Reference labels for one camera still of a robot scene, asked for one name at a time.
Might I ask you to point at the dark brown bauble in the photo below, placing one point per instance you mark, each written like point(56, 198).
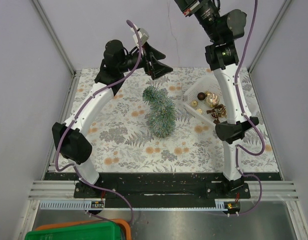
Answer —
point(201, 96)

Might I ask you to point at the green plastic bin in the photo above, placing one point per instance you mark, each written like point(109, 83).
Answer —
point(95, 231)

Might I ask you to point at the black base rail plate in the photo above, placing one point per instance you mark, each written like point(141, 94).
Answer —
point(157, 190)

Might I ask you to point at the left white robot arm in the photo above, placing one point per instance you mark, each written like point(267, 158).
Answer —
point(70, 136)

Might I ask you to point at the white slotted cable duct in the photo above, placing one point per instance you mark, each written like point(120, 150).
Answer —
point(72, 205)

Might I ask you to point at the small gold bauble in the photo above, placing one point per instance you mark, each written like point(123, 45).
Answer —
point(194, 103)

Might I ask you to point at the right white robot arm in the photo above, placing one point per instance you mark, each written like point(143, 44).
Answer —
point(223, 60)

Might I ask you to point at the large gold striped bauble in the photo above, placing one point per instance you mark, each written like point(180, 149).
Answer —
point(212, 99)

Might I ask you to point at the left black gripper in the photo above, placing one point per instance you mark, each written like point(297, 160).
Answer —
point(157, 69)

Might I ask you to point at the small frosted christmas tree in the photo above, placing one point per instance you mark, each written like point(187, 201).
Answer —
point(158, 112)

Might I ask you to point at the floral patterned mat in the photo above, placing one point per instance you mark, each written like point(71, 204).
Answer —
point(125, 137)

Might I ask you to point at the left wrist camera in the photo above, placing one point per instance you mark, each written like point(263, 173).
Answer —
point(143, 35)

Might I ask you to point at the white plastic basket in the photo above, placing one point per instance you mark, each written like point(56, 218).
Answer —
point(230, 95)

